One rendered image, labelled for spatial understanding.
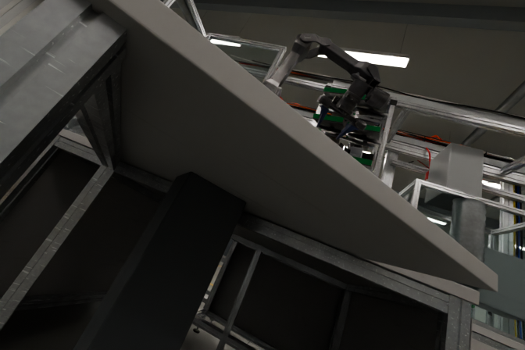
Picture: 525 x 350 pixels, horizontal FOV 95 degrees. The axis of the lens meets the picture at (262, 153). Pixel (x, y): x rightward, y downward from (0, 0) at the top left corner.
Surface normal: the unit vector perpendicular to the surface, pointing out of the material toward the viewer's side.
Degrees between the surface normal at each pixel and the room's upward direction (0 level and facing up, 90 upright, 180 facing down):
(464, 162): 90
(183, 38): 90
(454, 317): 90
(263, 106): 90
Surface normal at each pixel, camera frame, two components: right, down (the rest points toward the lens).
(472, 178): -0.13, -0.46
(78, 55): 0.51, -0.15
